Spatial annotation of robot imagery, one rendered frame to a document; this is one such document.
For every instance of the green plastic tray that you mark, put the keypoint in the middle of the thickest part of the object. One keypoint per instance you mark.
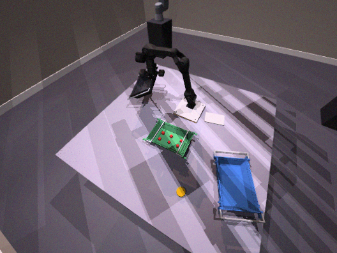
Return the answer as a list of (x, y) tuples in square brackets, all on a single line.
[(178, 134)]

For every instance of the blue plastic tray with white wire bars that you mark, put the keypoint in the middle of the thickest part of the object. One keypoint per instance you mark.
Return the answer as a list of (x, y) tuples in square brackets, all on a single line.
[(237, 191)]

